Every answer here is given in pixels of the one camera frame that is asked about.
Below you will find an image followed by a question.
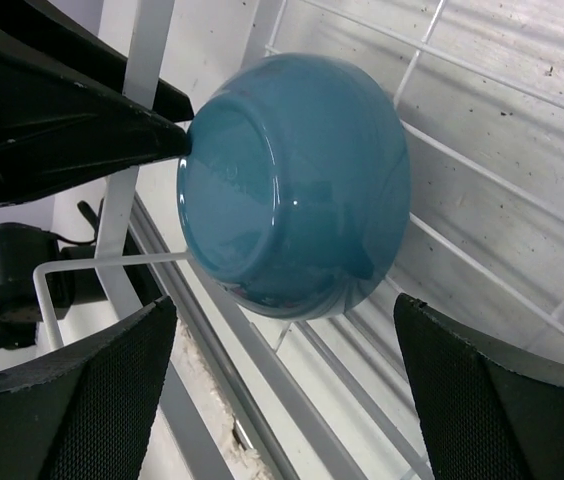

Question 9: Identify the white wire dish rack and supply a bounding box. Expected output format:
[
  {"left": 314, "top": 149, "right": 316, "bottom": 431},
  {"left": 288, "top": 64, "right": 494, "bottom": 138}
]
[{"left": 31, "top": 0, "right": 564, "bottom": 480}]

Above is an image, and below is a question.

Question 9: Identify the teal bowl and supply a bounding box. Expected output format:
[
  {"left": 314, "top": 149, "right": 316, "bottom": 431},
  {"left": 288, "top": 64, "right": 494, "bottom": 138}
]
[{"left": 177, "top": 53, "right": 411, "bottom": 321}]

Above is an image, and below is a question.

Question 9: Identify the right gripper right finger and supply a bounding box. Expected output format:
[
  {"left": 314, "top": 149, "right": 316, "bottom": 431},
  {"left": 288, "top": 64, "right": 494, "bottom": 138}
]
[{"left": 393, "top": 293, "right": 564, "bottom": 479}]

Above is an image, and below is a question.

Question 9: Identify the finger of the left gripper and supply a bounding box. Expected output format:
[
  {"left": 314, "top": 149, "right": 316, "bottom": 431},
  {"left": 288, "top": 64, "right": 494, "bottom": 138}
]
[{"left": 6, "top": 0, "right": 196, "bottom": 124}]

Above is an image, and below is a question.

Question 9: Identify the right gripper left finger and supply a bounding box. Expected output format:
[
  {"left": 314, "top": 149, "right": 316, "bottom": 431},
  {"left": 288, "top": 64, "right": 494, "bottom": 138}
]
[{"left": 0, "top": 297, "right": 177, "bottom": 479}]

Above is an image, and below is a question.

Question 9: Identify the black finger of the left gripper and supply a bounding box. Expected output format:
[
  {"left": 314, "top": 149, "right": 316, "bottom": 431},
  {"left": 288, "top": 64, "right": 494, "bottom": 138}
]
[{"left": 0, "top": 50, "right": 188, "bottom": 207}]

